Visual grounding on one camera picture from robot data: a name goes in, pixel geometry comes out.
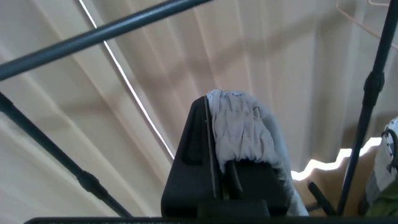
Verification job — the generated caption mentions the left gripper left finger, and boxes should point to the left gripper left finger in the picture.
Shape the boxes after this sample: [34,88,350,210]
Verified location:
[160,95,223,218]

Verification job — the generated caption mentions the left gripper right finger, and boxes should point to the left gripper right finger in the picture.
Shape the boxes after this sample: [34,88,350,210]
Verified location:
[223,158,290,217]

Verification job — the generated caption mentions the pale grey shorts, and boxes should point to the pale grey shorts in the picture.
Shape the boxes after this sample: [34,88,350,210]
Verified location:
[205,89,309,218]

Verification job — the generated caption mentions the white laundry basket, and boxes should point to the white laundry basket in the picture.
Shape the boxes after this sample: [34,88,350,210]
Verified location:
[357,116,398,217]

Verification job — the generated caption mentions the black clothes rack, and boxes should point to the black clothes rack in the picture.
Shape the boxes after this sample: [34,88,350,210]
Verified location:
[0,0,398,218]

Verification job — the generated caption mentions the pink clothes hanger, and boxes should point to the pink clothes hanger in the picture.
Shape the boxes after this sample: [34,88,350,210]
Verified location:
[335,0,398,50]

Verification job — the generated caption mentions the green garment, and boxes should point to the green garment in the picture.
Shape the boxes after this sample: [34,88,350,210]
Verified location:
[365,179,398,218]

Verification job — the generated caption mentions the beige curtain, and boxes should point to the beige curtain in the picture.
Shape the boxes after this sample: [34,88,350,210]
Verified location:
[0,0,398,218]

